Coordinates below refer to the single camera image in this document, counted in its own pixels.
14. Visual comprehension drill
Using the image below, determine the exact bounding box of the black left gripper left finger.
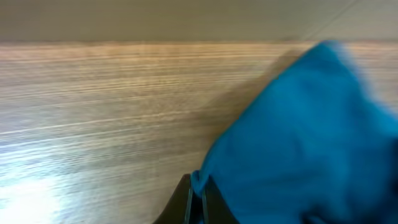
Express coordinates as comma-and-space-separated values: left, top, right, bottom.
154, 174, 192, 224

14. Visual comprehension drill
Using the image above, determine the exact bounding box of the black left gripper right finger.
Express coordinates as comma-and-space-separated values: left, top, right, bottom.
201, 177, 239, 224

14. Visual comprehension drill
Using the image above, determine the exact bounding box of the blue polo shirt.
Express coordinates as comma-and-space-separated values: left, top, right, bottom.
191, 42, 397, 223

